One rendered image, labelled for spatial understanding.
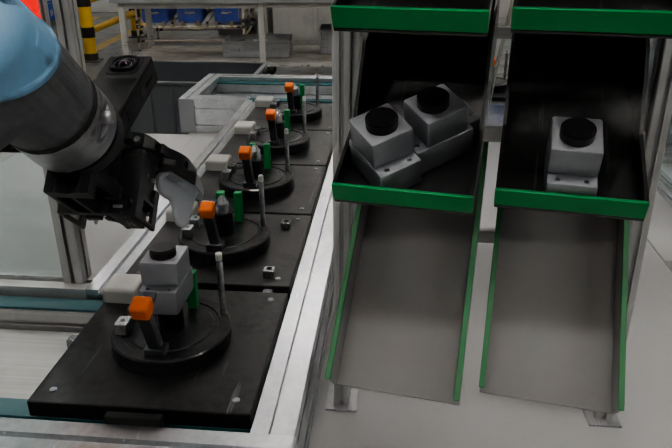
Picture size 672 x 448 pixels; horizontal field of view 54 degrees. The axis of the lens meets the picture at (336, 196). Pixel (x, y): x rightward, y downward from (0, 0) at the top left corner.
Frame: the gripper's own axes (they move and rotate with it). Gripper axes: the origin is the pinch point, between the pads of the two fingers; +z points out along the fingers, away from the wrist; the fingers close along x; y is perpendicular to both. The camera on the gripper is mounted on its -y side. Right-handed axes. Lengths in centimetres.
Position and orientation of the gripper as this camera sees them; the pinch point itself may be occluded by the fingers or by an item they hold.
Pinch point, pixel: (158, 188)
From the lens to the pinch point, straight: 75.5
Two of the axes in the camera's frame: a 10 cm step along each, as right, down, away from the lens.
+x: 10.0, 0.3, -0.8
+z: 0.7, 3.2, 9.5
